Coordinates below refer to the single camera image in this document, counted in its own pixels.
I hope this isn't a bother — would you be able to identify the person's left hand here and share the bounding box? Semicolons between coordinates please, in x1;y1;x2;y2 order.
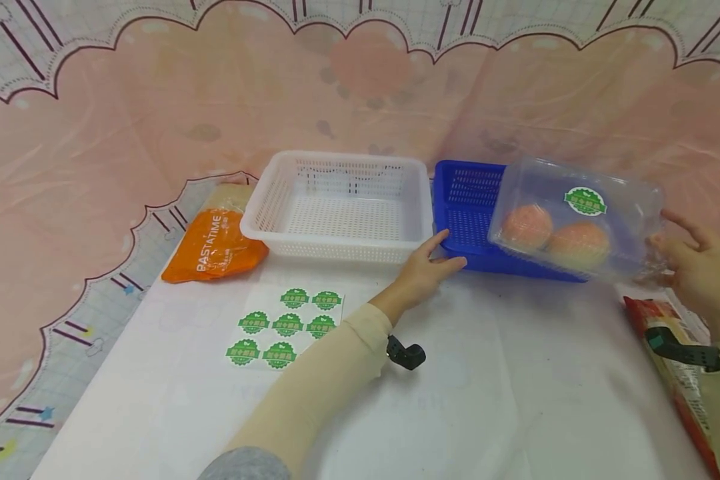
368;229;468;328

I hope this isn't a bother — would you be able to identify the person's right hand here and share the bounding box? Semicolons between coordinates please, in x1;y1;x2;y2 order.
647;208;720;345

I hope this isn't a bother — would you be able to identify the blue plastic basket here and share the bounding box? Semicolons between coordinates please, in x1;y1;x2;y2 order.
432;159;587;284

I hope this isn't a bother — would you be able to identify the clear plastic clamshell box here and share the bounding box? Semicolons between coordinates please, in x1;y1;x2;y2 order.
487;157;666;285

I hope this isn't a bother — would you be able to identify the larger orange peach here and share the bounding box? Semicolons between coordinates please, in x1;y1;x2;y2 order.
545;221;612;272

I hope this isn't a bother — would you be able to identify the smaller pale peach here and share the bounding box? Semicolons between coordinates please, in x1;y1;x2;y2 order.
502;204;555;253

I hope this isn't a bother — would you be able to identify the green round sticker on lid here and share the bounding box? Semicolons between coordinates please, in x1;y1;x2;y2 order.
563;186;609;218

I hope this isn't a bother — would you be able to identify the black wrist band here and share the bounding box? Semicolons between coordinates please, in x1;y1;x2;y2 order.
644;326;720;373
385;335;427;372

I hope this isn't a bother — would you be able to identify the white plastic basket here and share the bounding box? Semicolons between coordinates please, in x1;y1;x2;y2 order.
240;151;434;265

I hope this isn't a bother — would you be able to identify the red food packet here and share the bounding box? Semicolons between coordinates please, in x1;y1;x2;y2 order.
622;296;720;480

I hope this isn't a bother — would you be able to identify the sheet of green round stickers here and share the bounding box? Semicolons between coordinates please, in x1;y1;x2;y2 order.
224;285;347;371

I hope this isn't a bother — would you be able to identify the orange pasta packet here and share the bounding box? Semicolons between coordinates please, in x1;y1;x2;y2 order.
161;185;270;285

